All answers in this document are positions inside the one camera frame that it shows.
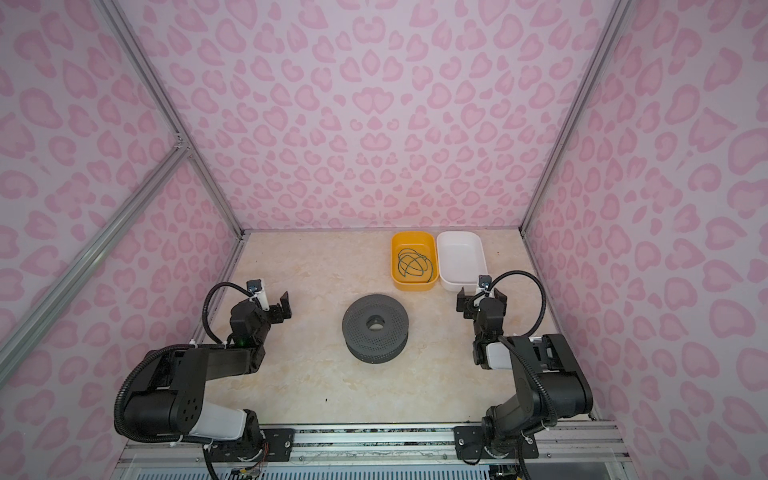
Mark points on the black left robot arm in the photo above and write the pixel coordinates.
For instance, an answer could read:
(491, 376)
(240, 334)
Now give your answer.
(162, 400)

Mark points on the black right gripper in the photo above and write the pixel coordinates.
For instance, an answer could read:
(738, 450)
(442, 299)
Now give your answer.
(468, 302)

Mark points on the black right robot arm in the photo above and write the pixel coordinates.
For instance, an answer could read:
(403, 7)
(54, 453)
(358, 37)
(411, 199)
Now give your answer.
(549, 383)

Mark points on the aluminium frame diagonal strut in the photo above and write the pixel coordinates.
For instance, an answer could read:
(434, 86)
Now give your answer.
(39, 319)

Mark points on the dark grey cable spool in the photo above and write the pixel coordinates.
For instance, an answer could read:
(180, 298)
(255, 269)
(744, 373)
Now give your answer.
(375, 328)

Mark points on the white plastic bin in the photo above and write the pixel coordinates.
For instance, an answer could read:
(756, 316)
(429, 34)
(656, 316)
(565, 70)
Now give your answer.
(461, 260)

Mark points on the yellow plastic bin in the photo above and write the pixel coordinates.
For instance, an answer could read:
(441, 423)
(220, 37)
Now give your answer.
(414, 261)

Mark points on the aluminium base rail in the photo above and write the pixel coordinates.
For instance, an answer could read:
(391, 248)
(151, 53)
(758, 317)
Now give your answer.
(570, 450)

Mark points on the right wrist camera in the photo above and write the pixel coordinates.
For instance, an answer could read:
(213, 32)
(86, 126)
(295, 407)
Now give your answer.
(484, 285)

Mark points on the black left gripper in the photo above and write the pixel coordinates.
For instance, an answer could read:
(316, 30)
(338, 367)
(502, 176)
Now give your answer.
(277, 316)

